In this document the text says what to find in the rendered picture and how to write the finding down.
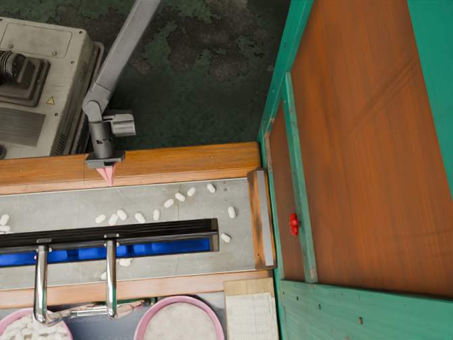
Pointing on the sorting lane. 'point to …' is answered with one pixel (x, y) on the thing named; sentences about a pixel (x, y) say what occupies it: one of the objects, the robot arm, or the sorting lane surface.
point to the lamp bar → (139, 233)
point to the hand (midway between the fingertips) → (110, 183)
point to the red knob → (294, 224)
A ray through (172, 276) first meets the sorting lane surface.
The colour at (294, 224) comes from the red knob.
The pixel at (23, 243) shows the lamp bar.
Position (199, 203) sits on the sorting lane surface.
